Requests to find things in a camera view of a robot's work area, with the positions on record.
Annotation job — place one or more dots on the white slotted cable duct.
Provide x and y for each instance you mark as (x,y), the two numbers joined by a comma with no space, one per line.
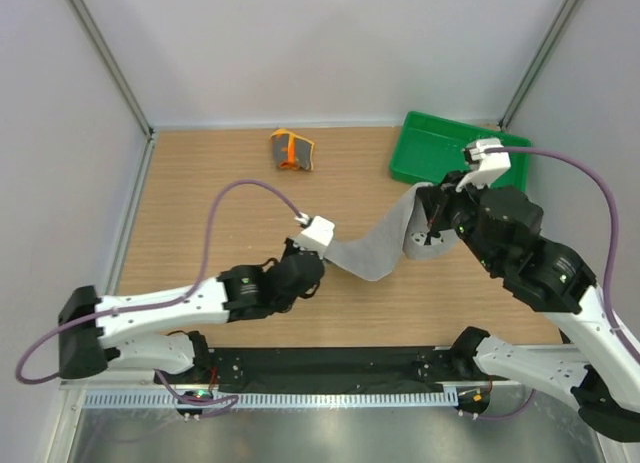
(160,399)

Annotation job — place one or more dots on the right aluminium frame post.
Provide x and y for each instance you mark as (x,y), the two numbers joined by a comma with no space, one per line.
(551,39)

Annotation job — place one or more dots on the aluminium frame post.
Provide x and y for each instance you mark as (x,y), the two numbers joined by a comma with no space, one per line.
(95,36)
(551,39)

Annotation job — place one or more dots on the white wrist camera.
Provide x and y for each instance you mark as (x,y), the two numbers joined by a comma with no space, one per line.
(316,235)
(487,160)

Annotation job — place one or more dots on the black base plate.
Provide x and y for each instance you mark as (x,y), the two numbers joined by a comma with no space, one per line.
(328,371)

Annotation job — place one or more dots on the rolled grey orange towel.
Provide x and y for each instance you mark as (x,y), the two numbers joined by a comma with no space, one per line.
(291,151)

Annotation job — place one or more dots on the grey panda towel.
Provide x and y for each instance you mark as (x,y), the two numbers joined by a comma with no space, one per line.
(401,232)

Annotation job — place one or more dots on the left aluminium frame post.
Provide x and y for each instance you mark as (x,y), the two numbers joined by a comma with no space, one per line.
(95,36)

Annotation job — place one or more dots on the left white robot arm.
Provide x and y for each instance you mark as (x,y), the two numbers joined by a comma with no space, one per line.
(102,332)

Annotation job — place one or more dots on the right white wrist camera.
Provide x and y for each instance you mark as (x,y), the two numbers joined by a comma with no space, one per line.
(487,160)

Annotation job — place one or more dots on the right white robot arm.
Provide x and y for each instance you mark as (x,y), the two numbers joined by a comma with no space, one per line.
(555,281)

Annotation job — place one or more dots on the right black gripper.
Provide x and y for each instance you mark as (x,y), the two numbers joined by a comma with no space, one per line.
(436,198)

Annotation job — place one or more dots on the green plastic tray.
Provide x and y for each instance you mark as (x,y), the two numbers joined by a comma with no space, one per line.
(429,147)

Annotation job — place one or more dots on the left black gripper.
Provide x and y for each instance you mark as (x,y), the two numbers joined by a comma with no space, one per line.
(290,248)

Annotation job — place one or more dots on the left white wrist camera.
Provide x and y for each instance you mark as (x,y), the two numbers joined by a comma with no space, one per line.
(316,235)

